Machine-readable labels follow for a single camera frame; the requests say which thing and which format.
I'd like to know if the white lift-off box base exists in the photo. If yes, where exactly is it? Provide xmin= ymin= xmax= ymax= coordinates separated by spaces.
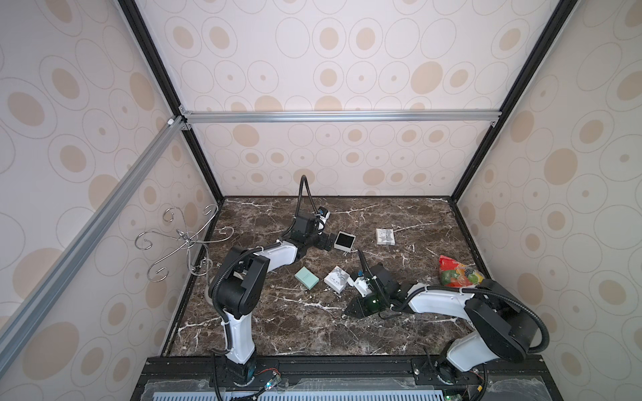
xmin=334 ymin=232 xmax=355 ymax=252

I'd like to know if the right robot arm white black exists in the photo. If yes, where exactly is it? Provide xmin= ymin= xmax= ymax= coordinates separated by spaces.
xmin=344 ymin=262 xmax=550 ymax=384

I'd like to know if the black corrugated cable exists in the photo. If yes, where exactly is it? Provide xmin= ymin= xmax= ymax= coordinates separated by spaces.
xmin=355 ymin=249 xmax=375 ymax=282
xmin=283 ymin=174 xmax=322 ymax=237

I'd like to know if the horizontal aluminium rail back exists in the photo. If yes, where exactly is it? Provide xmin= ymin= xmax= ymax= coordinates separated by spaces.
xmin=184 ymin=109 xmax=502 ymax=125

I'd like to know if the white lift-off box lid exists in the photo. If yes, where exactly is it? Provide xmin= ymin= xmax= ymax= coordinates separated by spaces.
xmin=376 ymin=228 xmax=396 ymax=246

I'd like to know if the white gift box grey bow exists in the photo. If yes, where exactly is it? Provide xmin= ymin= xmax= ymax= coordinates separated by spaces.
xmin=324 ymin=267 xmax=351 ymax=294

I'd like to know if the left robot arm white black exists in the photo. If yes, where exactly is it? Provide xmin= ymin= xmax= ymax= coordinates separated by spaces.
xmin=208 ymin=207 xmax=336 ymax=365

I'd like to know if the black corrugated cable left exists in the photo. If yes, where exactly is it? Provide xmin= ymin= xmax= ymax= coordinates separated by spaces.
xmin=283 ymin=174 xmax=322 ymax=237

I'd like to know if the diagonal aluminium rail left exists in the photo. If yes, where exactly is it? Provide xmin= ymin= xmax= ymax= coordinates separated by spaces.
xmin=1 ymin=115 xmax=187 ymax=375

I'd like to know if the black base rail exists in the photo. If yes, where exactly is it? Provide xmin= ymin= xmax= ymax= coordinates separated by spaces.
xmin=131 ymin=355 xmax=562 ymax=400

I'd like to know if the mint green box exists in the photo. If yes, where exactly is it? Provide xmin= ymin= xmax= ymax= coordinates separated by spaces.
xmin=295 ymin=267 xmax=319 ymax=290

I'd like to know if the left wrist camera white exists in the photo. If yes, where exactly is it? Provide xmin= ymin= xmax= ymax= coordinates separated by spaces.
xmin=316 ymin=207 xmax=330 ymax=232

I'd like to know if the red snack bag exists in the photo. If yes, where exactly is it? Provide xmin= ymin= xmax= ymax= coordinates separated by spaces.
xmin=439 ymin=256 xmax=485 ymax=287

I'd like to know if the black corrugated cable right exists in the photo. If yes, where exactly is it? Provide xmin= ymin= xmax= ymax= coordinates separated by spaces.
xmin=355 ymin=249 xmax=375 ymax=282

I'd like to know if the silver wire jewelry stand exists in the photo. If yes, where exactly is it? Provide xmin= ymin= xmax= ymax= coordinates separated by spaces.
xmin=134 ymin=204 xmax=235 ymax=282

